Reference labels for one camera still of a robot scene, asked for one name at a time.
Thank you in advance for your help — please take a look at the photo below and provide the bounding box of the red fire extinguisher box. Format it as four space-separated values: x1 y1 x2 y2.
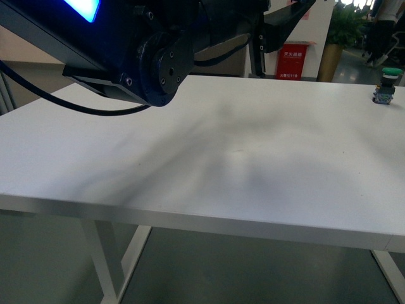
275 41 316 80

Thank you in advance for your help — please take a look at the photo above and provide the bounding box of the right potted plant gold pot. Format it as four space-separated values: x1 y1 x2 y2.
316 6 368 83

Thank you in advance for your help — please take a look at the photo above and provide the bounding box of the right white table leg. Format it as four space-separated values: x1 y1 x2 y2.
371 250 405 304

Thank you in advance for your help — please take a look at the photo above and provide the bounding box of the person in background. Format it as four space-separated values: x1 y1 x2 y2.
364 0 404 67

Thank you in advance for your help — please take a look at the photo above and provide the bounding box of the white table leg frame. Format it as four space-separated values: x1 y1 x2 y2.
81 219 152 303

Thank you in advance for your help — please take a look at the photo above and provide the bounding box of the green push button switch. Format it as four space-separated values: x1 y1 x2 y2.
372 67 403 105

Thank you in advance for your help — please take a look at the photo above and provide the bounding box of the black cable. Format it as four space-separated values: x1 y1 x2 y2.
0 60 149 117

